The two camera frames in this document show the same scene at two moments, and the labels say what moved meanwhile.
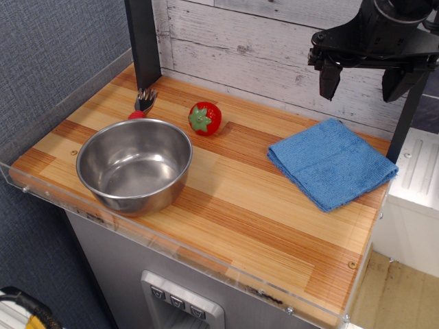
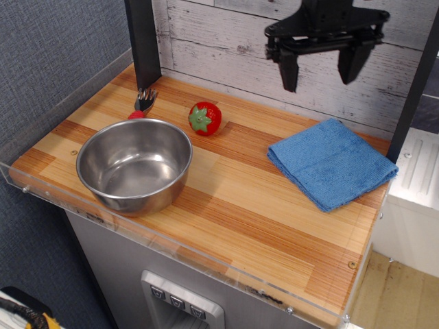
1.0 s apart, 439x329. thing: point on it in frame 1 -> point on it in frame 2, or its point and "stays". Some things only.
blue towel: x=330 y=162 stays
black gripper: x=384 y=33 -> x=324 y=25
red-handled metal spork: x=145 y=99 stays
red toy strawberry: x=204 y=118 stays
